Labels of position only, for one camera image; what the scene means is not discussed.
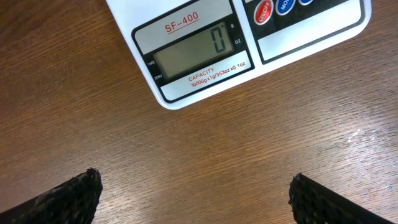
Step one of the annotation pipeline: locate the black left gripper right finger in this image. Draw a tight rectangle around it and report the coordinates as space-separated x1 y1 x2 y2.
289 173 393 224

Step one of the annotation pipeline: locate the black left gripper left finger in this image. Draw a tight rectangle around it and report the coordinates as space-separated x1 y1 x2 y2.
1 168 103 224

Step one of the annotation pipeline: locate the white digital kitchen scale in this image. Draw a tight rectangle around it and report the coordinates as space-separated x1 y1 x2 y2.
106 0 372 110

